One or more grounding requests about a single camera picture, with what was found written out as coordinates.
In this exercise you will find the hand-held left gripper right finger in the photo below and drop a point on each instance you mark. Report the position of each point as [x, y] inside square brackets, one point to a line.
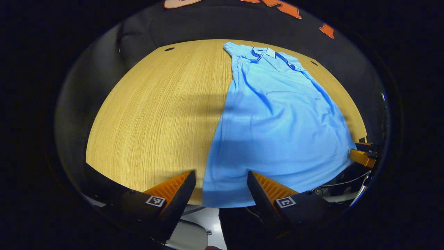
[262, 201]

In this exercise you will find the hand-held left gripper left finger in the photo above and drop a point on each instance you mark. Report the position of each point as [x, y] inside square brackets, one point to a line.
[178, 205]

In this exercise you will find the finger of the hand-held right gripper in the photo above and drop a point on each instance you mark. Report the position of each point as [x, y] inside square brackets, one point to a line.
[367, 146]
[362, 158]

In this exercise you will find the light blue T-shirt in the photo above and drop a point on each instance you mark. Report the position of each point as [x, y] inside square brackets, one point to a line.
[277, 132]

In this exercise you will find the white chair base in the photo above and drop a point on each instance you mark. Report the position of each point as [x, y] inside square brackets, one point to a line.
[190, 236]

